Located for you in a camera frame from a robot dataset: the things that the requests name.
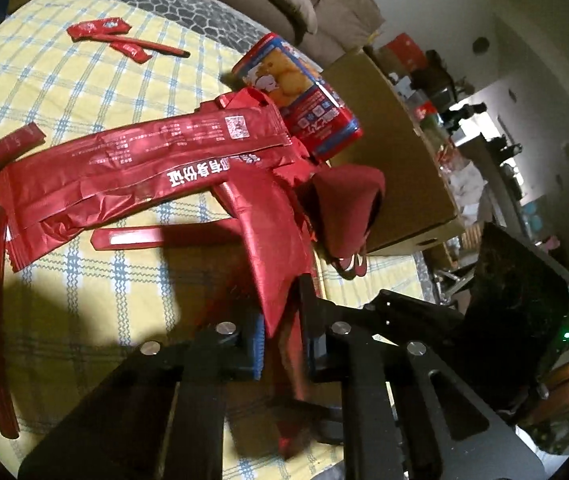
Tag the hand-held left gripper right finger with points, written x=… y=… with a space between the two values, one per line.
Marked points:
x=315 y=355

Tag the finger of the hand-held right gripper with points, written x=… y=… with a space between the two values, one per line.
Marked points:
x=414 y=315

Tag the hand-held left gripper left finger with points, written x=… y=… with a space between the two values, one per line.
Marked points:
x=258 y=347

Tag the narrow red foil wrapper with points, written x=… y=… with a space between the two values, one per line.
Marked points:
x=264 y=250

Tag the brown cardboard box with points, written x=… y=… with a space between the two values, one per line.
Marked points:
x=399 y=160

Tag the red and blue cookie tin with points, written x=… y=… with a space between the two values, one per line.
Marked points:
x=299 y=95

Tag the brown wooden furniture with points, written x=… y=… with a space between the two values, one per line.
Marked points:
x=564 y=385

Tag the flat red strip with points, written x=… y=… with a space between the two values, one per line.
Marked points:
x=129 y=237

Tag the dark stand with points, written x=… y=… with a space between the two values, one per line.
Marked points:
x=464 y=115

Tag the long printed red foil wrapper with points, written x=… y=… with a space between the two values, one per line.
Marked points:
x=129 y=160

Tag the red carton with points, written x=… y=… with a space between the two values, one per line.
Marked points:
x=402 y=50

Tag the red pen with black tip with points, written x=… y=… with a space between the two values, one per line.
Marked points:
x=159 y=47

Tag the red tube with dark cap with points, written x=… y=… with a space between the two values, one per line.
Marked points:
x=9 y=152

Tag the small red packet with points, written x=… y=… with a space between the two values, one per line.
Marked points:
x=132 y=51
x=97 y=27

